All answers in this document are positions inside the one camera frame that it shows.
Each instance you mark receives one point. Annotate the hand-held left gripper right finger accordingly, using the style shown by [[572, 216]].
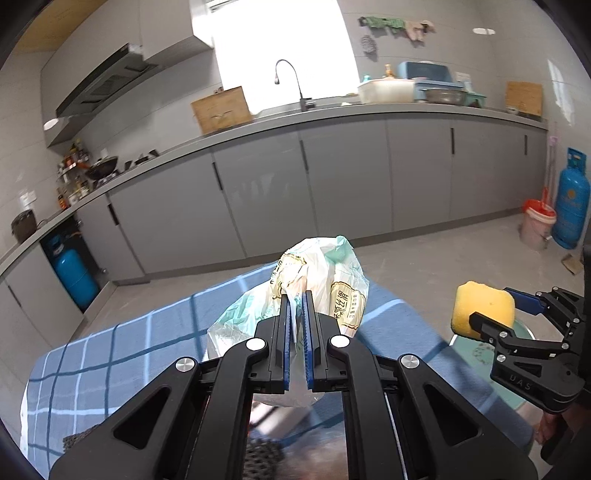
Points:
[[308, 350]]

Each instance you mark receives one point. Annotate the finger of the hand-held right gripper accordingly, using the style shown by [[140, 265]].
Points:
[[494, 330], [524, 300]]

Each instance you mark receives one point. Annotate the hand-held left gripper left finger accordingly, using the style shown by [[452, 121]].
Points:
[[289, 350]]

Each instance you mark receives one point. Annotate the yellow sponge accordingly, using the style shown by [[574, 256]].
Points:
[[480, 297]]

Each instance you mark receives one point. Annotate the pale green basin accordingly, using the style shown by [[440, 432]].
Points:
[[475, 364]]

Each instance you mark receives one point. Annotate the white green printed plastic bag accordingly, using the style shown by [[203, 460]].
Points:
[[323, 272]]

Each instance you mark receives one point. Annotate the person's right hand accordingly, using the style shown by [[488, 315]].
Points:
[[547, 427]]

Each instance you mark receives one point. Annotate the cardboard scrap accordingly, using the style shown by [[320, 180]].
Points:
[[571, 264]]

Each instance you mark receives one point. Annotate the bucket with red bag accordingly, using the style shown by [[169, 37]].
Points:
[[536, 226]]

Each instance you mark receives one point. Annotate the blue gas cylinder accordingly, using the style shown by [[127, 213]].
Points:
[[74, 274], [571, 203]]

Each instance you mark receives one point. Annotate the blue plaid tablecloth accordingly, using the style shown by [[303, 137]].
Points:
[[138, 332]]

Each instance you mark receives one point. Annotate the grey kitchen cabinet counter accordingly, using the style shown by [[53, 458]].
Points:
[[351, 170]]

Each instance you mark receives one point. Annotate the small wooden cutting board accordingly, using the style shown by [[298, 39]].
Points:
[[524, 98]]

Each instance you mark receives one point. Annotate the teal dish drainer tray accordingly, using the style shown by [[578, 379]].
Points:
[[475, 98]]

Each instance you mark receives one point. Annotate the steel mixing bowl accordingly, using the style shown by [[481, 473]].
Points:
[[445, 96]]

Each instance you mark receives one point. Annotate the blue dish box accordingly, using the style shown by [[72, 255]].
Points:
[[425, 71]]

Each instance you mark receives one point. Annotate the large wooden cutting board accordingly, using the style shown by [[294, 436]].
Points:
[[221, 110]]

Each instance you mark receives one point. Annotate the white plastic tub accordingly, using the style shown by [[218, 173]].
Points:
[[385, 91]]

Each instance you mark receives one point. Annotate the black gooseneck faucet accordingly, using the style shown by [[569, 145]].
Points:
[[300, 92]]

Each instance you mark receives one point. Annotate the black wok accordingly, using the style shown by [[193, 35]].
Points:
[[102, 168]]

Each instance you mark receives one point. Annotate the yellow soap bottle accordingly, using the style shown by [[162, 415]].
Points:
[[390, 71]]

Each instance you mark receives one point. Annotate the group of seasoning bottles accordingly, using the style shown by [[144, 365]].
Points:
[[74, 180]]

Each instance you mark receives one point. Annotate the pink rubber gloves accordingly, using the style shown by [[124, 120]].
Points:
[[418, 28]]

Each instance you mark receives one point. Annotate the dark round pot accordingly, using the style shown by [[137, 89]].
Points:
[[24, 227]]

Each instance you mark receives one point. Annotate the grey hanging scrubber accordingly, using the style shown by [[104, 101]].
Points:
[[368, 45]]

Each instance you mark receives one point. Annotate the bright window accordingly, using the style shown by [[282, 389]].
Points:
[[286, 41]]

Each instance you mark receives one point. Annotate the green hanging cloth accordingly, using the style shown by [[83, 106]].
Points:
[[381, 22]]

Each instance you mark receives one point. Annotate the grey range hood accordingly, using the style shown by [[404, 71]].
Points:
[[106, 83]]

